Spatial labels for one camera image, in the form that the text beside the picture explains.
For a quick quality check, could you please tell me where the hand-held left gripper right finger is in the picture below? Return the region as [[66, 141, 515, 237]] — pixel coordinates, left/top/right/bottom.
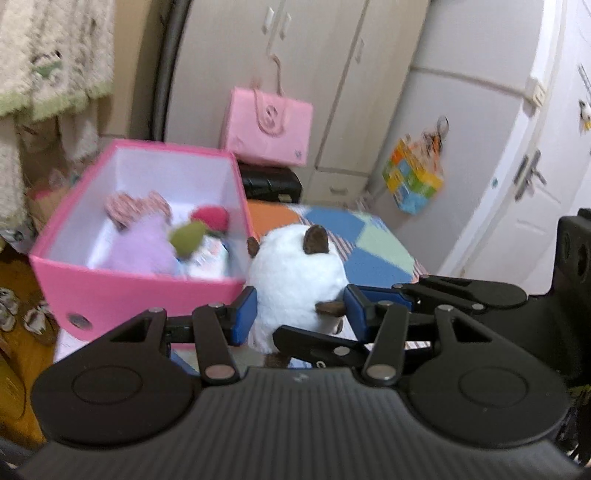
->
[[343, 284, 498, 388]]

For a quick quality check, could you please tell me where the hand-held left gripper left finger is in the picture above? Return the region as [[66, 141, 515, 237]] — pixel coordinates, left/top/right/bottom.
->
[[108, 286, 259, 387]]

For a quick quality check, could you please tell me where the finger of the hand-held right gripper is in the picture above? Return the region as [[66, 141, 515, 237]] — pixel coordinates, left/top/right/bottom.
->
[[392, 274, 528, 315], [271, 324, 371, 368]]

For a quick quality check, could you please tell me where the white plush cat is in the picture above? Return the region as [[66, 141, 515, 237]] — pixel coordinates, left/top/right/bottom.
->
[[246, 224, 350, 368]]

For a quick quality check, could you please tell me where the green plush toy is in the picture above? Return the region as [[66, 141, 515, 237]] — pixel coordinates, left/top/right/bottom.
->
[[167, 220, 207, 258]]

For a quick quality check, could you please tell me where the red fluffy plush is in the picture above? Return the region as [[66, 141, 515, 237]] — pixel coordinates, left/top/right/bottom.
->
[[191, 206, 230, 232]]

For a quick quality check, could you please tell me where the pink storage box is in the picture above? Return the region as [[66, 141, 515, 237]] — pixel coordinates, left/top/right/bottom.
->
[[28, 140, 260, 346]]

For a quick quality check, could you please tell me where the purple plush toy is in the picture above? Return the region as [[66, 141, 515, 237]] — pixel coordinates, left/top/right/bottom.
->
[[107, 216, 182, 278]]

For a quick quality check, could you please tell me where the pink floral cloth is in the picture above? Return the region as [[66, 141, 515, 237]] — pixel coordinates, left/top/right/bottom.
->
[[104, 191, 173, 230]]

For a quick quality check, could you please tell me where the printed paper sheet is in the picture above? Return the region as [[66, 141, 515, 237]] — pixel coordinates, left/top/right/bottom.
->
[[185, 235, 230, 278]]

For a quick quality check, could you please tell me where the colourful hanging bag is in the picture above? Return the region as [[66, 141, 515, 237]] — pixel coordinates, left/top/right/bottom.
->
[[381, 133, 446, 216]]

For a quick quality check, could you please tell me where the black case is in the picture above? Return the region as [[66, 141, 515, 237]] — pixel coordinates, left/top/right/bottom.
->
[[237, 162, 304, 205]]

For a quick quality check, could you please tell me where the white door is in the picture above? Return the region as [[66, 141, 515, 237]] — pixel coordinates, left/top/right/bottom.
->
[[436, 0, 591, 297]]

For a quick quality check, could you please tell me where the hanging keyring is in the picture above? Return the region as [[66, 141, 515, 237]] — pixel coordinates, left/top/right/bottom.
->
[[421, 115, 451, 154]]

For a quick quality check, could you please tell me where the pink tote bag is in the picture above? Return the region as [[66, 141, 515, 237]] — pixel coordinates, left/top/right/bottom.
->
[[221, 54, 315, 168]]

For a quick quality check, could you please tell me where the striped slipper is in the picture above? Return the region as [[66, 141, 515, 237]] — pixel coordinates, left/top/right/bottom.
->
[[22, 300, 60, 347], [0, 286, 20, 333]]

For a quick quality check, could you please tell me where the beige wardrobe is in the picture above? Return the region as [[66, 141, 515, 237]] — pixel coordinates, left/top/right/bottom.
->
[[165, 0, 431, 209]]

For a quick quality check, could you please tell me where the hanging beige towel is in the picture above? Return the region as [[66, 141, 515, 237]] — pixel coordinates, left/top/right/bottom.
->
[[0, 0, 117, 243]]

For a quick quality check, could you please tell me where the metal door handle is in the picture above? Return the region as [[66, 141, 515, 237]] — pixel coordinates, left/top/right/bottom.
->
[[514, 149, 549, 202]]

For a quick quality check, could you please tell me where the white wall switch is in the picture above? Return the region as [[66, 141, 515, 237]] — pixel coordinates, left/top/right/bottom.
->
[[526, 75, 549, 110]]

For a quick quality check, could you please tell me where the dark curved frame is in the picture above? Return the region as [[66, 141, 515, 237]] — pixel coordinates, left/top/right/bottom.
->
[[150, 0, 197, 141]]

